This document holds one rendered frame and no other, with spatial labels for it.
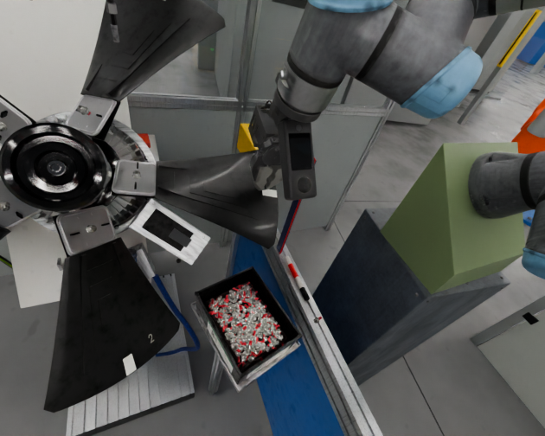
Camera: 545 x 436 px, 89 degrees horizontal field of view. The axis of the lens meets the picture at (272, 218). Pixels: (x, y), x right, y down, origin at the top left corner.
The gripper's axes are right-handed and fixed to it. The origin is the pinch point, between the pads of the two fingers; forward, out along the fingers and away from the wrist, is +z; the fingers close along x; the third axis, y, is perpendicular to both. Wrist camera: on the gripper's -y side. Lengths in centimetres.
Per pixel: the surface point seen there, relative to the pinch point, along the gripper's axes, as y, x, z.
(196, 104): 67, -2, 40
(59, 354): -19.5, 34.7, 8.8
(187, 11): 25.0, 11.3, -16.2
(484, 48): 326, -566, 110
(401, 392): -70, -89, 99
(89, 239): -3.8, 29.9, 5.0
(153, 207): 4.2, 19.8, 10.7
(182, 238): -1.9, 14.8, 14.4
